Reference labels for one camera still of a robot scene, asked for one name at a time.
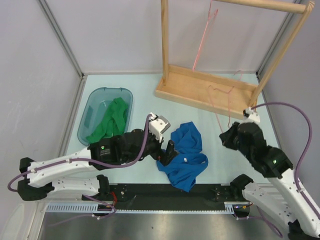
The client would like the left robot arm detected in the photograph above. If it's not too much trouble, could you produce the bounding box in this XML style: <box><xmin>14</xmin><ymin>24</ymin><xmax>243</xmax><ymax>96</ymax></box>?
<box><xmin>16</xmin><ymin>129</ymin><xmax>179</xmax><ymax>201</ymax></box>

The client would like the teal plastic bin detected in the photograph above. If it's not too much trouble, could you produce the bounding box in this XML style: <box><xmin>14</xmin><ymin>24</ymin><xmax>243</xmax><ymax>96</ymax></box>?
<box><xmin>77</xmin><ymin>87</ymin><xmax>133</xmax><ymax>146</ymax></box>

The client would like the aluminium frame post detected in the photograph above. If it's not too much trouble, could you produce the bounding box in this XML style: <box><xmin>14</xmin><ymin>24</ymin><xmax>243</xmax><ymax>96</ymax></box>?
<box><xmin>36</xmin><ymin>0</ymin><xmax>84</xmax><ymax>79</ymax></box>

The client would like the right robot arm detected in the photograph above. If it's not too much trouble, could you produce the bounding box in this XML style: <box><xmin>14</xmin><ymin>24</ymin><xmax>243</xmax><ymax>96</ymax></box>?
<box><xmin>219</xmin><ymin>122</ymin><xmax>320</xmax><ymax>240</ymax></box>

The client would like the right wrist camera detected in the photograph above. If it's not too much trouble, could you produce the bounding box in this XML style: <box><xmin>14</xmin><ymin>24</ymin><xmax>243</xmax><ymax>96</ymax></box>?
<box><xmin>242</xmin><ymin>107</ymin><xmax>261</xmax><ymax>125</ymax></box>

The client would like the green tank top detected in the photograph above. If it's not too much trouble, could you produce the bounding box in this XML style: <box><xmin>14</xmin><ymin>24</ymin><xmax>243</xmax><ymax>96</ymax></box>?
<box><xmin>86</xmin><ymin>97</ymin><xmax>129</xmax><ymax>144</ymax></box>

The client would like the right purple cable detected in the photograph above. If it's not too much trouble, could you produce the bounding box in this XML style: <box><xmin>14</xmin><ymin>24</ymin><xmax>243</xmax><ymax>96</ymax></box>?
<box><xmin>251</xmin><ymin>101</ymin><xmax>320</xmax><ymax>218</ymax></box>

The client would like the blue tank top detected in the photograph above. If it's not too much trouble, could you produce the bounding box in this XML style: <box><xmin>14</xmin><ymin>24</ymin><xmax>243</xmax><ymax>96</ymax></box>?
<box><xmin>156</xmin><ymin>121</ymin><xmax>209</xmax><ymax>193</ymax></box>

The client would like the pink wire hanger with blue top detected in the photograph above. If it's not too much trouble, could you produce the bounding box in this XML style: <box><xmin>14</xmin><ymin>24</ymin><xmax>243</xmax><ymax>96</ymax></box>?
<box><xmin>206</xmin><ymin>69</ymin><xmax>245</xmax><ymax>133</ymax></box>

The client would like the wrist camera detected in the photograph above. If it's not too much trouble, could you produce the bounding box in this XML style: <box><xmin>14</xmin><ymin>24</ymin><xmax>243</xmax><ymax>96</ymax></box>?
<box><xmin>242</xmin><ymin>107</ymin><xmax>261</xmax><ymax>125</ymax></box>
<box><xmin>148</xmin><ymin>112</ymin><xmax>171</xmax><ymax>143</ymax></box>

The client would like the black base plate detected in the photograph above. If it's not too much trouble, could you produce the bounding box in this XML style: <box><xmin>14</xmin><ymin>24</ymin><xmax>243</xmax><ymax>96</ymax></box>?
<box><xmin>99</xmin><ymin>183</ymin><xmax>251</xmax><ymax>211</ymax></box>

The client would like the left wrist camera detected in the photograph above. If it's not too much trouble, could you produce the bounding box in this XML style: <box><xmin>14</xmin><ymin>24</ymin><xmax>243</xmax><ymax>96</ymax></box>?
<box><xmin>148</xmin><ymin>112</ymin><xmax>171</xmax><ymax>143</ymax></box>

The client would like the wooden clothes rack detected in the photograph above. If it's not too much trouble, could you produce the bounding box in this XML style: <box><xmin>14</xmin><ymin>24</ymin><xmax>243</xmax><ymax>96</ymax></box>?
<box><xmin>155</xmin><ymin>0</ymin><xmax>315</xmax><ymax>119</ymax></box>

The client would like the white cable duct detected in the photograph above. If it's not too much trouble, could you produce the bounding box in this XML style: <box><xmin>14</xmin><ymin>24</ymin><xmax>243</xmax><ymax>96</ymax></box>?
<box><xmin>46</xmin><ymin>201</ymin><xmax>241</xmax><ymax>215</ymax></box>

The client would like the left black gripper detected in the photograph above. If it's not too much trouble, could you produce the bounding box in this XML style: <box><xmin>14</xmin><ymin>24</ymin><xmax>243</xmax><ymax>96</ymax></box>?
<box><xmin>122</xmin><ymin>120</ymin><xmax>179</xmax><ymax>166</ymax></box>

